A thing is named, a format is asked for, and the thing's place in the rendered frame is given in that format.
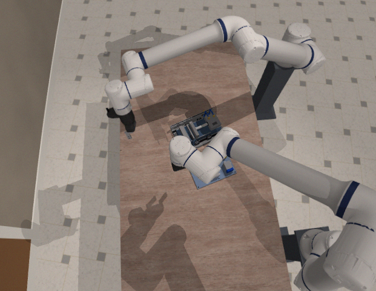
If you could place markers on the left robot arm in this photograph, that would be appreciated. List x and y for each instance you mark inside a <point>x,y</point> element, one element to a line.
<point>351,261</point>

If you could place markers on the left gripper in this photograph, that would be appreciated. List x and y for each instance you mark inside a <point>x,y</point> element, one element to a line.
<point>177,167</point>

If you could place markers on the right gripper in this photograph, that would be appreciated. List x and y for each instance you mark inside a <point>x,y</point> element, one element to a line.
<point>127,118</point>

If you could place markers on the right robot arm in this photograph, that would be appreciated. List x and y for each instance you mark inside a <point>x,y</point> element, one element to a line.
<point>296,49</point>

